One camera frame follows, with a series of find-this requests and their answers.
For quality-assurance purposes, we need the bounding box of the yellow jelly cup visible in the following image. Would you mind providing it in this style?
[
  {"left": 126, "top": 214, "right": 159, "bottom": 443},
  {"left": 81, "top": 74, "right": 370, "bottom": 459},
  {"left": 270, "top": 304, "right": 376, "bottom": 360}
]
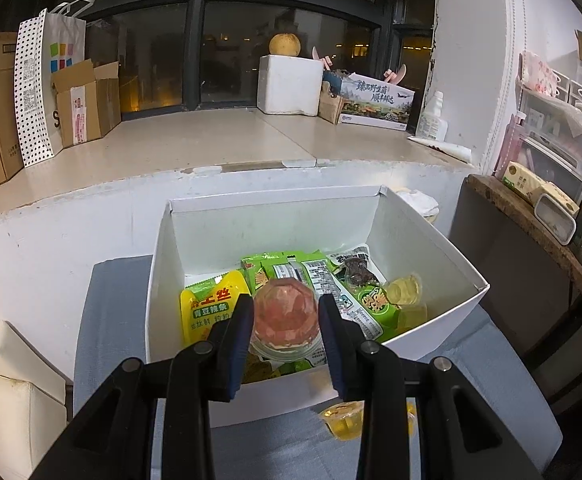
[
  {"left": 397, "top": 304, "right": 429, "bottom": 333},
  {"left": 319, "top": 401, "right": 365, "bottom": 441},
  {"left": 384, "top": 273, "right": 422, "bottom": 306}
]

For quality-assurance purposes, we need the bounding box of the green seaweed snack pack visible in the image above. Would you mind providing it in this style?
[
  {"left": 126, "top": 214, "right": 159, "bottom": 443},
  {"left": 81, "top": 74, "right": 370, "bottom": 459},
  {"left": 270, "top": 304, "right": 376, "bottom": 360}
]
[{"left": 353, "top": 285, "right": 399, "bottom": 342}]

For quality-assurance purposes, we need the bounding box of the yellow snack pouch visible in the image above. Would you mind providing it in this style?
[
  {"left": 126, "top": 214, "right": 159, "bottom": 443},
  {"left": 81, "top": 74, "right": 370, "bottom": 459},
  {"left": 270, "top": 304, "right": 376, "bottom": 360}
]
[{"left": 179, "top": 270, "right": 250, "bottom": 347}]

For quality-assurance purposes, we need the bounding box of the pink jelly cup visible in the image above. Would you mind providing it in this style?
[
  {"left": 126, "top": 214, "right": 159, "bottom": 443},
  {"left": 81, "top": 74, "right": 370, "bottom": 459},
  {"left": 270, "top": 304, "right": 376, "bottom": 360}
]
[{"left": 251, "top": 278, "right": 321, "bottom": 363}]

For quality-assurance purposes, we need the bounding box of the green seaweed pack back side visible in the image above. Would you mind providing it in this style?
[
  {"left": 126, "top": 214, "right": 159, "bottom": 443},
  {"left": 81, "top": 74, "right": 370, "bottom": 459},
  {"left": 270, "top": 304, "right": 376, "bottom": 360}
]
[{"left": 241, "top": 250, "right": 361, "bottom": 375}]

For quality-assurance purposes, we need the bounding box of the yellow jelly cup cartoon lid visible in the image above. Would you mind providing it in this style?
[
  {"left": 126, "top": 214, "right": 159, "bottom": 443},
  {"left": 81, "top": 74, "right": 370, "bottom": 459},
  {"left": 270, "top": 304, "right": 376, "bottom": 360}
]
[{"left": 406, "top": 398, "right": 418, "bottom": 437}]

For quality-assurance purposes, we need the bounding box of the cream sofa cushion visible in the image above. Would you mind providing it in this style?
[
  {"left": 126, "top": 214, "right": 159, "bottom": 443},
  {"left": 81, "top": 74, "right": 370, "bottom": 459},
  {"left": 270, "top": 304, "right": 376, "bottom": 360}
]
[{"left": 0, "top": 321, "right": 67, "bottom": 479}]

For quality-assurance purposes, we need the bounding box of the dark wooden side shelf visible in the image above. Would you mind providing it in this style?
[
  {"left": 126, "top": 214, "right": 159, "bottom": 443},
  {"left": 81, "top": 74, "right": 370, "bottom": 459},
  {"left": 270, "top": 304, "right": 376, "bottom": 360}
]
[{"left": 447, "top": 173, "right": 582, "bottom": 401}]

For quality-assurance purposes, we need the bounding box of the black white snack packet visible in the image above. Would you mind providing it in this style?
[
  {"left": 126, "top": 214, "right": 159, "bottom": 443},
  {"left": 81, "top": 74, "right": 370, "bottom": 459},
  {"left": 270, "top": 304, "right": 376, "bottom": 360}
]
[{"left": 327, "top": 244, "right": 381, "bottom": 288}]

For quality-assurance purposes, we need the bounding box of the white storage box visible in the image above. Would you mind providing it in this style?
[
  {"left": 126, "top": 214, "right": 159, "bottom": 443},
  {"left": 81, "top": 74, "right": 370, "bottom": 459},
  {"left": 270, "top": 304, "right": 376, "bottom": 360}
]
[{"left": 144, "top": 184, "right": 491, "bottom": 428}]

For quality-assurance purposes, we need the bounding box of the tissue box with tissues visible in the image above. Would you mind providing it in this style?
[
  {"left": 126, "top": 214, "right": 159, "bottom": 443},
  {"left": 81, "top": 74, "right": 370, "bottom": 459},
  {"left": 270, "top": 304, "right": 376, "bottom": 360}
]
[{"left": 394, "top": 188, "right": 440, "bottom": 224}]

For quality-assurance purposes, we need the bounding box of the white rectangular container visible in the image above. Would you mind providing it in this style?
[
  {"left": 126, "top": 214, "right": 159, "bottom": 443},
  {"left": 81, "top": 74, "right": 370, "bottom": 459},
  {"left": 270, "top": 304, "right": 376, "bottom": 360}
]
[{"left": 534, "top": 193, "right": 576, "bottom": 246}]

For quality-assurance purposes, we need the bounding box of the yellow tissue pack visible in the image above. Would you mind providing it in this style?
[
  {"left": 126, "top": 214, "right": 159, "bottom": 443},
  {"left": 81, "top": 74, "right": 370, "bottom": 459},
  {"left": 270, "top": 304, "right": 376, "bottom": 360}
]
[{"left": 502, "top": 162, "right": 580, "bottom": 217}]

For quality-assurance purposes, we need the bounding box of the white spray bottle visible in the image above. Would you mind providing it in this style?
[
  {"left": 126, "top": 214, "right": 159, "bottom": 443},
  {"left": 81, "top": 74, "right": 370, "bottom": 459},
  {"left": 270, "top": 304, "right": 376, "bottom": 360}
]
[{"left": 416, "top": 90, "right": 448, "bottom": 142}]

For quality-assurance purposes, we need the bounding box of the clear plastic drawer organizer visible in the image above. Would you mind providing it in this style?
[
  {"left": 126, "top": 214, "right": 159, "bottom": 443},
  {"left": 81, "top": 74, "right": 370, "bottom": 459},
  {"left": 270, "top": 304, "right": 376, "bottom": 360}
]
[{"left": 494, "top": 51, "right": 582, "bottom": 203}]

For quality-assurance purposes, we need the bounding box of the small open cardboard box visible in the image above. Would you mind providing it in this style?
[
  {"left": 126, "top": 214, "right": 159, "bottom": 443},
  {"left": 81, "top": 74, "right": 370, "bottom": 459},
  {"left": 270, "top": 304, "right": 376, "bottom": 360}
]
[{"left": 51, "top": 60, "right": 120, "bottom": 148}]

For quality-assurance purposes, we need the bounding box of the printed landscape carton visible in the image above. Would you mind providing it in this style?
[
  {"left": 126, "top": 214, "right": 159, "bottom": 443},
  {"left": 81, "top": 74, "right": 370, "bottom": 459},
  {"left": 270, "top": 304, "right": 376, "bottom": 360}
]
[{"left": 339, "top": 74, "right": 415, "bottom": 131}]

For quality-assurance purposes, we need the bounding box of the small brown paper box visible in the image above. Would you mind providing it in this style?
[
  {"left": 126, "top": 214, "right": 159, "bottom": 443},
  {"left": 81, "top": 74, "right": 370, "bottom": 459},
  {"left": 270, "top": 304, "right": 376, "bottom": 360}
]
[{"left": 318, "top": 80, "right": 343, "bottom": 125}]

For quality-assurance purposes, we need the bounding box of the pink plush toy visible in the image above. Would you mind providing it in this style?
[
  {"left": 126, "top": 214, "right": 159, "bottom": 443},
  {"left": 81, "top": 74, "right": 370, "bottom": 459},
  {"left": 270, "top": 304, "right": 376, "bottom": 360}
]
[{"left": 312, "top": 47, "right": 407, "bottom": 84}]

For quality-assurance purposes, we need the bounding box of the white foam box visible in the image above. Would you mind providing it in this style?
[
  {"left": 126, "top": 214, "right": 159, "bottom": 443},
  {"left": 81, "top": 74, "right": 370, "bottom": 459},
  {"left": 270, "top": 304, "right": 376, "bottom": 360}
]
[{"left": 256, "top": 54, "right": 323, "bottom": 117}]

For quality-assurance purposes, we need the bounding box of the white dotted paper bag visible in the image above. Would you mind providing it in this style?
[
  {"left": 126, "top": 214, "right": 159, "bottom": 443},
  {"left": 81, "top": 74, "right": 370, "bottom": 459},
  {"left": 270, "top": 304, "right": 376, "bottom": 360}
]
[{"left": 14, "top": 0, "right": 96, "bottom": 167}]

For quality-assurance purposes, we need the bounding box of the yellow pomelo fruit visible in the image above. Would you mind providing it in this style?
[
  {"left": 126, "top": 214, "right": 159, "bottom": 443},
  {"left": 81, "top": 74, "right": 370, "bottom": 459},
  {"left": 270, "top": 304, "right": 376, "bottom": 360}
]
[{"left": 268, "top": 32, "right": 302, "bottom": 58}]

